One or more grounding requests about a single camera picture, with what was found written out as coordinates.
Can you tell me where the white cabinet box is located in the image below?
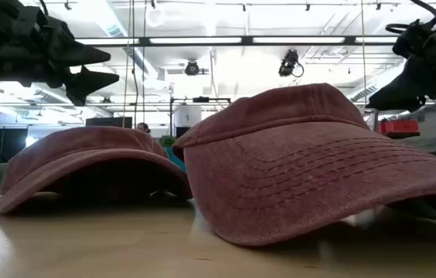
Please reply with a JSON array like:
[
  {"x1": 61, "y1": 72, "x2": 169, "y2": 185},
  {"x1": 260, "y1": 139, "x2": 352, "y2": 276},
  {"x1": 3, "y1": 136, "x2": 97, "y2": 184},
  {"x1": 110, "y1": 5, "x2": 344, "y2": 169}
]
[{"x1": 173, "y1": 104, "x2": 203, "y2": 129}]

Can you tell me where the black computer monitor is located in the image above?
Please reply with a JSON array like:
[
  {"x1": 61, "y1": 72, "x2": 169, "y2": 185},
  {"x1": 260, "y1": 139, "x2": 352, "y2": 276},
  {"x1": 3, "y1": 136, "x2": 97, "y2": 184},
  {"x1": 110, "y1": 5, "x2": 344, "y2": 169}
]
[{"x1": 85, "y1": 117, "x2": 134, "y2": 129}]

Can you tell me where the black metal frame stand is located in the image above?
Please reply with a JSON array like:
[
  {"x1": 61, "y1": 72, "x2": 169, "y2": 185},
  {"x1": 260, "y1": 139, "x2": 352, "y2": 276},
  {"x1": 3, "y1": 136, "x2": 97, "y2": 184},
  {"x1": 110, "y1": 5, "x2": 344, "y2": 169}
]
[{"x1": 169, "y1": 96, "x2": 232, "y2": 137}]

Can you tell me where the faded red baseball cap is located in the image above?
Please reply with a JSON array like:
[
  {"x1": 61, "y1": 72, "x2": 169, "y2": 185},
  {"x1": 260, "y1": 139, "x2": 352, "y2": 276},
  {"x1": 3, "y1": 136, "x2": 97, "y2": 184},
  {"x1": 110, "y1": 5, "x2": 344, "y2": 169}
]
[
  {"x1": 171, "y1": 83, "x2": 436, "y2": 247},
  {"x1": 0, "y1": 126, "x2": 193, "y2": 215}
]

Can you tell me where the blue plastic bin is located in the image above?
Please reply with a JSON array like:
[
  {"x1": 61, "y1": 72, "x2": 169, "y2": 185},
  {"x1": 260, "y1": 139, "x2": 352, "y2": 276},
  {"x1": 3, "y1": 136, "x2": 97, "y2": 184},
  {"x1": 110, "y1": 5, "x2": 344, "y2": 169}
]
[{"x1": 163, "y1": 146, "x2": 187, "y2": 173}]

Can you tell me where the black overhead camera with cable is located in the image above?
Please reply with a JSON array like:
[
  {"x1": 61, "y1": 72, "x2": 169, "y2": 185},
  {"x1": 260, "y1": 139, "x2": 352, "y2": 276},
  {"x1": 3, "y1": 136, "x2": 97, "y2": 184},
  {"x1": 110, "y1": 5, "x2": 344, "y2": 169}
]
[{"x1": 278, "y1": 49, "x2": 305, "y2": 79}]

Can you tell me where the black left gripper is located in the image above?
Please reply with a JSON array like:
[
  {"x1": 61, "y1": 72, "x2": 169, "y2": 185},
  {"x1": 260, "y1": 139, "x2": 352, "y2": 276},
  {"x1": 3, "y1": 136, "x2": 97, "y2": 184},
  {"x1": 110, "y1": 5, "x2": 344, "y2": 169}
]
[{"x1": 0, "y1": 0, "x2": 121, "y2": 107}]

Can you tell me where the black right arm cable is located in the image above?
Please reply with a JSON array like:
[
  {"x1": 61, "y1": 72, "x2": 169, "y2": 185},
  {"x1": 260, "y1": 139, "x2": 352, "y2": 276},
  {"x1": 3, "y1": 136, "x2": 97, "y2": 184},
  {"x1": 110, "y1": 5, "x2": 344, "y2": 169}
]
[{"x1": 385, "y1": 0, "x2": 436, "y2": 35}]

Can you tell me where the red storage box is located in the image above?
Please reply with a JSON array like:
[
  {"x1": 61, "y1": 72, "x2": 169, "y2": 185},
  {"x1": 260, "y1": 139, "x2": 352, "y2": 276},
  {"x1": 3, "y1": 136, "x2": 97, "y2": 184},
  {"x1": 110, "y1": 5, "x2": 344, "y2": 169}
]
[{"x1": 378, "y1": 118, "x2": 421, "y2": 140}]

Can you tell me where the thin hanging cable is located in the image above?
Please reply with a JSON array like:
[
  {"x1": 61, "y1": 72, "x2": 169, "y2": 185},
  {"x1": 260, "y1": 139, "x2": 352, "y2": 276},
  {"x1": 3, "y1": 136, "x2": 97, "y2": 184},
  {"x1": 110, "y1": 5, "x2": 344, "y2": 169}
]
[
  {"x1": 359, "y1": 0, "x2": 369, "y2": 106},
  {"x1": 121, "y1": 0, "x2": 138, "y2": 129}
]

